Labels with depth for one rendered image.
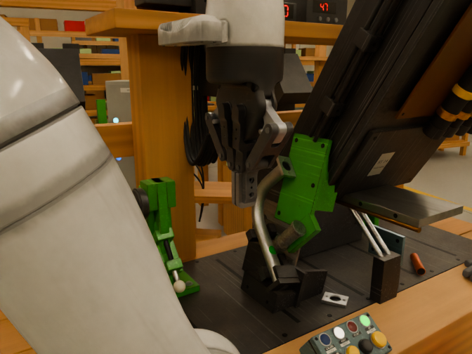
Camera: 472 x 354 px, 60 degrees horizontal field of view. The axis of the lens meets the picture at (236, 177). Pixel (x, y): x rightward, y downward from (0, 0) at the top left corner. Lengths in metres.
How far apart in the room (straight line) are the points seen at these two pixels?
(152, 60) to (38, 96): 0.87
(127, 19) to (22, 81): 0.73
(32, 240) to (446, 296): 1.01
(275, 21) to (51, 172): 0.25
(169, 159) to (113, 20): 0.38
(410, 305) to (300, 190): 0.36
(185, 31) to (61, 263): 0.22
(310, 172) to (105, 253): 0.75
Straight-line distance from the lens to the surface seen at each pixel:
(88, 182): 0.21
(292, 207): 0.95
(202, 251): 1.27
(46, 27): 7.77
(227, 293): 1.02
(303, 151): 0.95
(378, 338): 0.86
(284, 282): 0.92
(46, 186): 0.20
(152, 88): 1.07
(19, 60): 0.22
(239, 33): 0.38
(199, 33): 0.34
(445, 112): 0.96
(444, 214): 0.97
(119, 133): 1.15
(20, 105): 0.20
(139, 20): 0.94
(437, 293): 1.12
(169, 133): 1.10
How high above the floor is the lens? 1.42
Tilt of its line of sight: 15 degrees down
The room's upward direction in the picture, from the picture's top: straight up
